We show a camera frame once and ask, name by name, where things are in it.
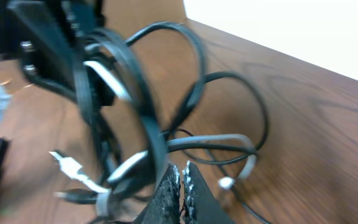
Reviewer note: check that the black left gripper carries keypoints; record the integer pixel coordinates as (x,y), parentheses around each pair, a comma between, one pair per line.
(46,34)

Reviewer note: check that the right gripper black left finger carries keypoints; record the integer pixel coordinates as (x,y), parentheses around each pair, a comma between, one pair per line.
(164,208)

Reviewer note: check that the wooden side panel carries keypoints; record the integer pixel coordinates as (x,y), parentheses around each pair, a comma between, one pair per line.
(128,16)

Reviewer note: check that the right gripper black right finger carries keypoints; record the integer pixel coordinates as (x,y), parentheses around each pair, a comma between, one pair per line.
(200,205)

